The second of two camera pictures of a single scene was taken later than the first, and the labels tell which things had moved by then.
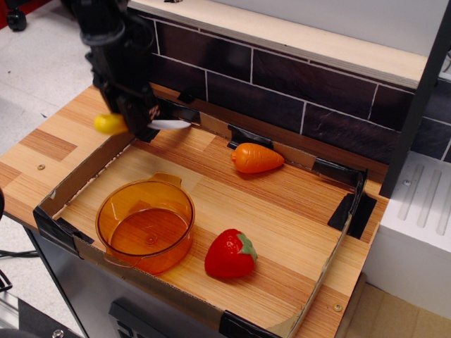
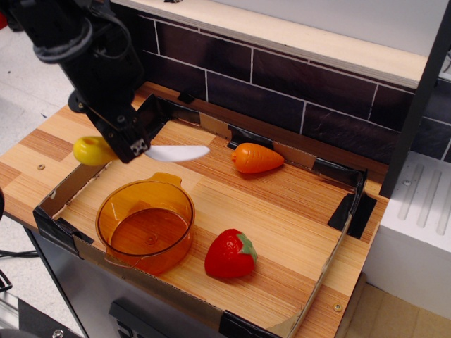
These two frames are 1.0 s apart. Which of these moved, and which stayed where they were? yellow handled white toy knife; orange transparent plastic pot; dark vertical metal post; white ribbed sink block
Moved: yellow handled white toy knife
Stayed: white ribbed sink block; dark vertical metal post; orange transparent plastic pot
